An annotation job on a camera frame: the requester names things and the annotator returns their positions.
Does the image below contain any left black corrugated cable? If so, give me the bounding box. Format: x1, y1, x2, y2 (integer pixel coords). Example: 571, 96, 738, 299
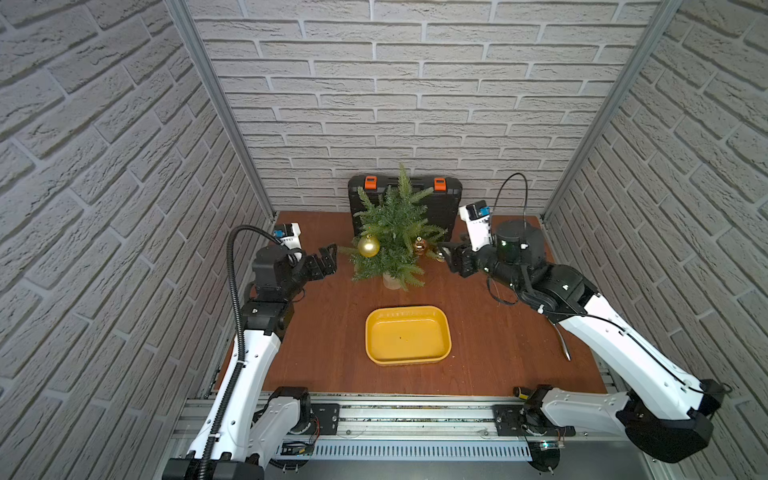
194, 224, 283, 480

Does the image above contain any right thin black cable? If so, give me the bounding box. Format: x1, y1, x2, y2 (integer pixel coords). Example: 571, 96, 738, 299
485, 172, 733, 397

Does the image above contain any black tool case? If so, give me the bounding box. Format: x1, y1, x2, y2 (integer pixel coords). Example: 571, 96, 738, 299
347, 174, 463, 241

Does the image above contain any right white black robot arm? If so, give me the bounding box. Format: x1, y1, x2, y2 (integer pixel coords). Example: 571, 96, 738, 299
438, 218, 726, 463

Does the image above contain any yellow plastic tray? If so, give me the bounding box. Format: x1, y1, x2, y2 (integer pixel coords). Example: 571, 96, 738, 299
365, 306, 452, 366

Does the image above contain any small green christmas tree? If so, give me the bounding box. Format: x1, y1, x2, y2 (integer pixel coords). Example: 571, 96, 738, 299
339, 166, 445, 291

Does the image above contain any aluminium mounting rail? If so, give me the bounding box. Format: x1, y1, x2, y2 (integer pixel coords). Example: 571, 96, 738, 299
173, 392, 664, 463

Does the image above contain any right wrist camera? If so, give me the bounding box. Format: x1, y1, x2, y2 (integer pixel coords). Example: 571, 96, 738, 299
459, 200, 492, 251

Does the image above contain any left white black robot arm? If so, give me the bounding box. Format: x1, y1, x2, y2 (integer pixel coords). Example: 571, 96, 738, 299
162, 244, 338, 479

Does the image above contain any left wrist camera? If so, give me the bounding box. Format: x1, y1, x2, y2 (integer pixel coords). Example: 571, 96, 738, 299
273, 223, 301, 249

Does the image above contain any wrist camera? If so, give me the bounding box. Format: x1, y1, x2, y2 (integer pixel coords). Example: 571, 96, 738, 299
459, 200, 492, 251
273, 223, 301, 249

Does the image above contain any brown shiny ball ornament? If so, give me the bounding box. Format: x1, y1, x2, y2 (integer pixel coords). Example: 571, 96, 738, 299
413, 237, 429, 256

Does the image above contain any matte gold ball ornament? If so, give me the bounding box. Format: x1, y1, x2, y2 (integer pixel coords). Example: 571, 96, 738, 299
357, 235, 381, 258

